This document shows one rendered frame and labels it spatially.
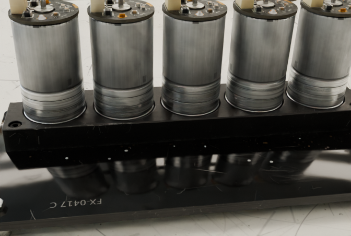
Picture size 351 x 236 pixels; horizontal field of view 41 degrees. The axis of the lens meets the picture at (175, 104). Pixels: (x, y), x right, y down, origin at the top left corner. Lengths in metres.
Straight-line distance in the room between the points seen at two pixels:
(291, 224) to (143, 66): 0.08
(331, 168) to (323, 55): 0.04
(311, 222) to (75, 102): 0.10
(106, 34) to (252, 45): 0.06
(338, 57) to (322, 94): 0.02
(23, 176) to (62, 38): 0.05
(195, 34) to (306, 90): 0.06
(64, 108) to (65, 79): 0.01
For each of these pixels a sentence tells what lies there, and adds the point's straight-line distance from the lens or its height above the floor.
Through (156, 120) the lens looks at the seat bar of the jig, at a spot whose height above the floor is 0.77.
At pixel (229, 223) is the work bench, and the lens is 0.17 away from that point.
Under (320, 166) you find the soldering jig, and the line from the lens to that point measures 0.19.
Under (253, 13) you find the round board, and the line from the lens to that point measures 0.18.
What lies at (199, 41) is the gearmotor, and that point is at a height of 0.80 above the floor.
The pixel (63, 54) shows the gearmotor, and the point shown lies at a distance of 0.17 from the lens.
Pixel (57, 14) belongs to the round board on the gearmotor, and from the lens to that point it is 0.17.
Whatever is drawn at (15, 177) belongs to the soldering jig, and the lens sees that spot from 0.18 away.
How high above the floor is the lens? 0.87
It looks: 30 degrees down
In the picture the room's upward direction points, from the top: 2 degrees clockwise
